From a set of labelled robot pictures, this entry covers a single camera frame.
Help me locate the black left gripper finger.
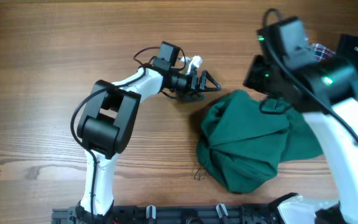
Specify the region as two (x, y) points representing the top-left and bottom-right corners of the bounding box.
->
(200, 70), (221, 92)
(177, 92), (205, 102)

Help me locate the green cloth bag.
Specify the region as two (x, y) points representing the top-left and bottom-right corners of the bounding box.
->
(196, 90), (323, 194)

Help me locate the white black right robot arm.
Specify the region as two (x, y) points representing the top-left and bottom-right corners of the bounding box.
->
(244, 17), (358, 223)

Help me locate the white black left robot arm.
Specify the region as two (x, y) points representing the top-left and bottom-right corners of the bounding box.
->
(70, 42), (221, 223)

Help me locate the plaid checkered shirt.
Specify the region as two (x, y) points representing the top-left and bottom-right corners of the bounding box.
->
(311, 44), (336, 61)

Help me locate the black aluminium mounting rail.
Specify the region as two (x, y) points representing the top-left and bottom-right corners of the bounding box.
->
(51, 203), (283, 224)

